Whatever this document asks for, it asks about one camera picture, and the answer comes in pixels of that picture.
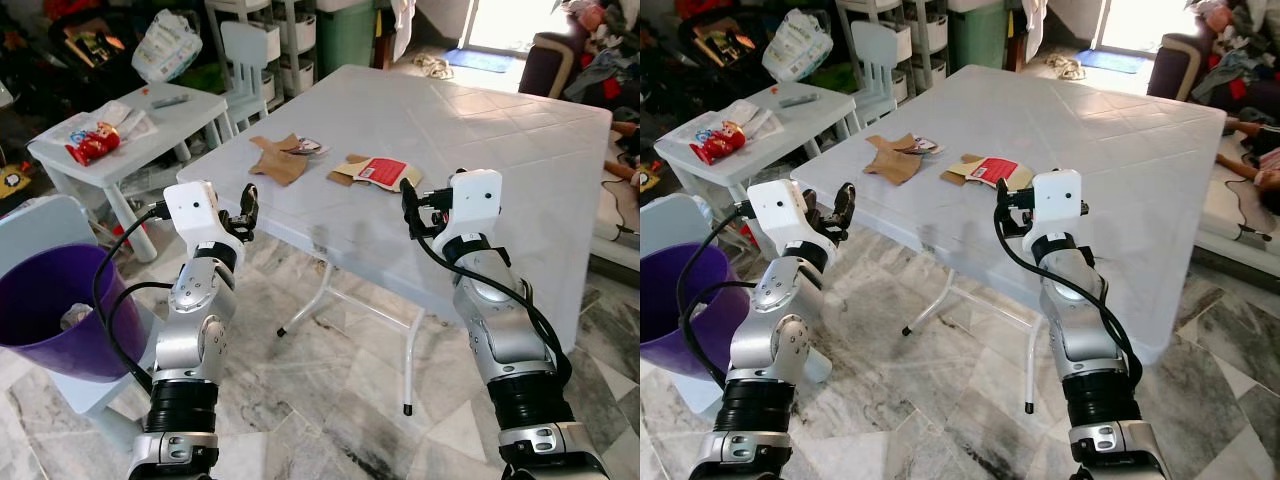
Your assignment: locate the white diaper pack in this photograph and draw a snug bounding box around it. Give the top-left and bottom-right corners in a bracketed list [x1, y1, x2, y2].
[762, 10, 834, 83]
[132, 10, 204, 83]

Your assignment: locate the pink stuffed toy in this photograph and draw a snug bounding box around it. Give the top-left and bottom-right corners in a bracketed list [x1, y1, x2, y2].
[1195, 0, 1236, 31]
[565, 0, 606, 31]

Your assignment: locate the thin black charger cable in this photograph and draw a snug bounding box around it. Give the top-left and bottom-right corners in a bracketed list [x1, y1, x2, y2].
[600, 180, 641, 246]
[1232, 180, 1263, 241]

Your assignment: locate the white mattress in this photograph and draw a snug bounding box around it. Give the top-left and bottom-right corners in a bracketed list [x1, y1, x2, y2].
[590, 130, 641, 266]
[1195, 150, 1280, 266]

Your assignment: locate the purple plastic bin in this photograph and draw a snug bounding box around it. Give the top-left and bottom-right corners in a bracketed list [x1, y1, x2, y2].
[0, 243, 151, 383]
[640, 242, 736, 379]

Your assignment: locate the kraft pouch with red label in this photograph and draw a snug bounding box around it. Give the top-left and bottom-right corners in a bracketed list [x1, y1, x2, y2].
[327, 155, 423, 193]
[940, 155, 1036, 193]

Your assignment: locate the white child's chair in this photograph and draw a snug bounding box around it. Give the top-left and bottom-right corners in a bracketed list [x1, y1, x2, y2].
[218, 20, 271, 126]
[850, 20, 906, 126]

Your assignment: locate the green rubbish bin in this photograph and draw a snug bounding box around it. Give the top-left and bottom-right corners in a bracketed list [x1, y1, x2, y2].
[947, 0, 1011, 73]
[316, 0, 376, 76]

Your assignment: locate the brown cardboard piece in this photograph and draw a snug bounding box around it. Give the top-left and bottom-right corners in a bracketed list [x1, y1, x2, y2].
[248, 133, 311, 187]
[865, 133, 926, 186]

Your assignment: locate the white drawer tower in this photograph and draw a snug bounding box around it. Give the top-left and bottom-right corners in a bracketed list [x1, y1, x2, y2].
[835, 0, 949, 96]
[205, 0, 319, 101]

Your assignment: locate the small white plastic table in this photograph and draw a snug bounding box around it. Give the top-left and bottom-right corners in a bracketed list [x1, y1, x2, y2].
[27, 83, 233, 263]
[655, 82, 861, 201]

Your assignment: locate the blue door mat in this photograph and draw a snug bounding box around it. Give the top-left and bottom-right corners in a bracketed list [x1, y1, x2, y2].
[1075, 50, 1151, 74]
[445, 48, 521, 73]

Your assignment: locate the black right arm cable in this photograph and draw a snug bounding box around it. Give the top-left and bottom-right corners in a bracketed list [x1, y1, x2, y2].
[400, 215, 573, 386]
[995, 215, 1144, 386]

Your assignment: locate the red snack pack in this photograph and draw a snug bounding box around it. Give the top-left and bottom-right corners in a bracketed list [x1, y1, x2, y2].
[65, 122, 123, 166]
[690, 122, 748, 166]

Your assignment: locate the pale blue plastic chair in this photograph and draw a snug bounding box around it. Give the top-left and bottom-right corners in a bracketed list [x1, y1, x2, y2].
[640, 193, 831, 386]
[0, 195, 166, 446]

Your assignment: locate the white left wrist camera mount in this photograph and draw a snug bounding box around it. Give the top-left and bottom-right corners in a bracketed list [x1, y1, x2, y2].
[163, 181, 233, 256]
[747, 179, 826, 256]

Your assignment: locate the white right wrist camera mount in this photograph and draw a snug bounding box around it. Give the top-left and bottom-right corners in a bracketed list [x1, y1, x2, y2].
[1032, 170, 1086, 241]
[447, 169, 502, 241]

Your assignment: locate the white plastic bag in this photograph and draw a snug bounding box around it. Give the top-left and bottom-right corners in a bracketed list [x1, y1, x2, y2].
[60, 100, 161, 141]
[690, 98, 786, 141]

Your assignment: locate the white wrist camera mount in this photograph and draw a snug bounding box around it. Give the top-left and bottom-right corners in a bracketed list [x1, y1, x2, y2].
[1032, 170, 1086, 241]
[447, 169, 502, 241]
[163, 181, 233, 256]
[747, 179, 826, 256]

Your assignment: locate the purple armchair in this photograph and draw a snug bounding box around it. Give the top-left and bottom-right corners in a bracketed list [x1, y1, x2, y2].
[518, 33, 611, 101]
[1147, 33, 1236, 101]

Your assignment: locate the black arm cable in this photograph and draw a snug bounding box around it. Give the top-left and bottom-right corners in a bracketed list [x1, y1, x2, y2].
[92, 200, 171, 391]
[400, 215, 573, 386]
[995, 215, 1144, 386]
[675, 200, 761, 386]

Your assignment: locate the grey clothes pile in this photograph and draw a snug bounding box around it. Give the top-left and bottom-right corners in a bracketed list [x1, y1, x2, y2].
[1195, 50, 1280, 106]
[575, 50, 641, 101]

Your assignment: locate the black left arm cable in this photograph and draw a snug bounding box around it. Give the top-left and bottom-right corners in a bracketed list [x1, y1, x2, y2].
[92, 200, 171, 391]
[675, 200, 761, 386]

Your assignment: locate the large white folding table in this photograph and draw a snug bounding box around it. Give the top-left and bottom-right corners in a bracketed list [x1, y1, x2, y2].
[177, 65, 613, 416]
[790, 65, 1229, 416]

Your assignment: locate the green plastic item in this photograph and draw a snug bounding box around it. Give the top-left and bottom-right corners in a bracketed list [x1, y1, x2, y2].
[810, 60, 856, 91]
[178, 62, 226, 96]

